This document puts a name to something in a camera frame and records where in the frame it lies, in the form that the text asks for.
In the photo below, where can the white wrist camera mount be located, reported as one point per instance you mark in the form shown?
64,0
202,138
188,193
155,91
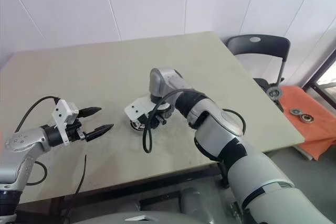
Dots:
60,111
136,108

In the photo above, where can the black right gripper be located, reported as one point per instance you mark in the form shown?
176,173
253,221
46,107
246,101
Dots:
161,115

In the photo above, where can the white flat board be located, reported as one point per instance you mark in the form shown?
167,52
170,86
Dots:
304,151

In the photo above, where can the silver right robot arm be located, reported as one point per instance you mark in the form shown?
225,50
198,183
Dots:
223,129

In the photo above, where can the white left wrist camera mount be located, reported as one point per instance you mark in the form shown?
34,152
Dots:
60,111

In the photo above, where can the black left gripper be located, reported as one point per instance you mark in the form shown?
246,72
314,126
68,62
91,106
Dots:
74,133

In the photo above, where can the black folding chair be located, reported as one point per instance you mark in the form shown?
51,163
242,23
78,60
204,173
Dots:
260,47

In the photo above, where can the orange cloth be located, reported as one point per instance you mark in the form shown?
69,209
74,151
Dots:
320,134

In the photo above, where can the dark metal door frame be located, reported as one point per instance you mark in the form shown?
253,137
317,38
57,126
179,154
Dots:
315,75

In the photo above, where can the black table frame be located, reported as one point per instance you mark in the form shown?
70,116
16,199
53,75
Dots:
157,178

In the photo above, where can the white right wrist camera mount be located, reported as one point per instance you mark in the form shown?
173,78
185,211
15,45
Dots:
136,108

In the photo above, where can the round part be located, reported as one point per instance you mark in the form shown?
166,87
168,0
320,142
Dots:
274,93

